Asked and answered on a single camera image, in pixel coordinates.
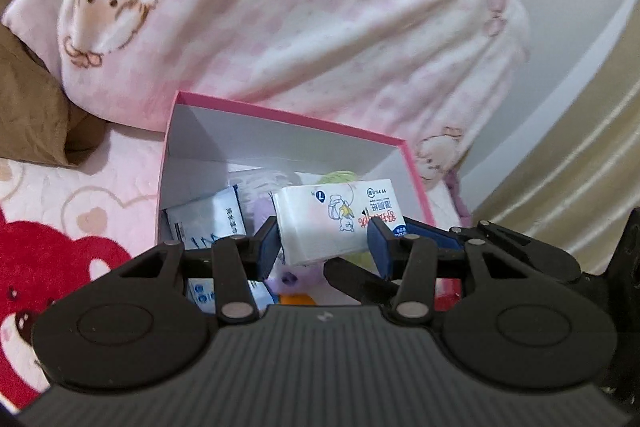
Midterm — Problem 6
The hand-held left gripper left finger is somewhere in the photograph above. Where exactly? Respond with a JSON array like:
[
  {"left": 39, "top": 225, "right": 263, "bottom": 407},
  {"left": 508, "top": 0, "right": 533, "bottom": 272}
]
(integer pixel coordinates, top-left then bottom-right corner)
[{"left": 99, "top": 215, "right": 282, "bottom": 325}]

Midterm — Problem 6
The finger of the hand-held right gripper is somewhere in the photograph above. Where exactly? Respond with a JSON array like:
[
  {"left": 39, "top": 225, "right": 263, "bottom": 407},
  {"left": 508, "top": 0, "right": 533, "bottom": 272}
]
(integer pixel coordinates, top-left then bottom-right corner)
[
  {"left": 404, "top": 216, "right": 582, "bottom": 285},
  {"left": 324, "top": 257, "right": 402, "bottom": 304}
]

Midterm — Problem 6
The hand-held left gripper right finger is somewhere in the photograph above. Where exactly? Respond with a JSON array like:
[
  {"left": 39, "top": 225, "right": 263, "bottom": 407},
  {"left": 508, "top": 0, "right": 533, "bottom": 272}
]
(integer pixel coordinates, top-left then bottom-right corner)
[{"left": 366, "top": 220, "right": 557, "bottom": 328}]

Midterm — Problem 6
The purple plush toy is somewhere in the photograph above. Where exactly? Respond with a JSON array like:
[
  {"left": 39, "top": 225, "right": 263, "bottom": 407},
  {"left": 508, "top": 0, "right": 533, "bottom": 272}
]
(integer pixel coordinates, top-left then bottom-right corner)
[{"left": 248, "top": 197, "right": 331, "bottom": 298}]

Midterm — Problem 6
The white tissue pack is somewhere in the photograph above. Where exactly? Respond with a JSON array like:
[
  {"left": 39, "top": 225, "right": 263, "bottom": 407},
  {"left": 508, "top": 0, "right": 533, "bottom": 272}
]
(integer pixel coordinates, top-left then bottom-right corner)
[{"left": 272, "top": 179, "right": 407, "bottom": 267}]

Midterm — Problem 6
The blue wet wipes pack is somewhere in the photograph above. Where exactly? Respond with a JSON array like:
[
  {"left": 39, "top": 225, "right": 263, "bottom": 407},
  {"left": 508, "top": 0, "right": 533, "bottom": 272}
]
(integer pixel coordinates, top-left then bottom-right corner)
[{"left": 164, "top": 186, "right": 273, "bottom": 314}]

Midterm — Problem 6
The green yarn ball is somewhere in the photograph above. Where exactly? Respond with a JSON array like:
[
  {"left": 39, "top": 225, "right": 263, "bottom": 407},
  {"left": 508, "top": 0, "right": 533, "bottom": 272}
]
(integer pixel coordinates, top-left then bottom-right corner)
[{"left": 317, "top": 171, "right": 378, "bottom": 270}]

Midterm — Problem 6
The pink cardboard box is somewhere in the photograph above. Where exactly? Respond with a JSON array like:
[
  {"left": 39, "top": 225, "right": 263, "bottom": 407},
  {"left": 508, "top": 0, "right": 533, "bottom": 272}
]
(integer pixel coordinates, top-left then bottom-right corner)
[{"left": 156, "top": 91, "right": 463, "bottom": 313}]

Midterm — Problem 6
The beige curtain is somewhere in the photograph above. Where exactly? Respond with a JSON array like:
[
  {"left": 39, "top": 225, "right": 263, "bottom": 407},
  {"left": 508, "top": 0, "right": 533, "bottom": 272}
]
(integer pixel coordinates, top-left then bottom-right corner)
[{"left": 470, "top": 32, "right": 640, "bottom": 275}]

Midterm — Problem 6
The red bear printed blanket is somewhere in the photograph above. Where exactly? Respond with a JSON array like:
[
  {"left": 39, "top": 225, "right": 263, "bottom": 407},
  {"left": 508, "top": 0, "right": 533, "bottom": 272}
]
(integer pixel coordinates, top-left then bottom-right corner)
[{"left": 0, "top": 127, "right": 168, "bottom": 410}]

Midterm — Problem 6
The brown pillow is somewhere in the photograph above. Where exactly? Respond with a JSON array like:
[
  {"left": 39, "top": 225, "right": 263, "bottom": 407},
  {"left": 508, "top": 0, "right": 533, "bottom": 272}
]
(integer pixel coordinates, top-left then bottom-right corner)
[{"left": 0, "top": 0, "right": 108, "bottom": 168}]

